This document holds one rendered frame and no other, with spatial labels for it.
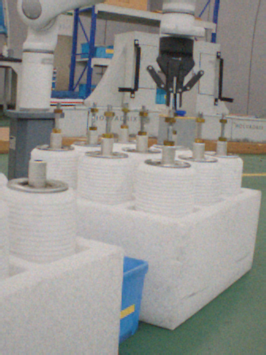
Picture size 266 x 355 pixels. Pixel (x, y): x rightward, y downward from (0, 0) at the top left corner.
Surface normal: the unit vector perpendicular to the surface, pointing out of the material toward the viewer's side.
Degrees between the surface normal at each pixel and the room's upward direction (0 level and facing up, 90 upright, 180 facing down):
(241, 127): 90
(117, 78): 90
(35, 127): 90
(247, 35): 90
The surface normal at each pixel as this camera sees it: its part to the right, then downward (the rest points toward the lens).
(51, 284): 0.86, 0.15
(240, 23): -0.87, 0.03
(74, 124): 0.49, 0.18
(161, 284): -0.52, 0.11
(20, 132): -0.29, 0.14
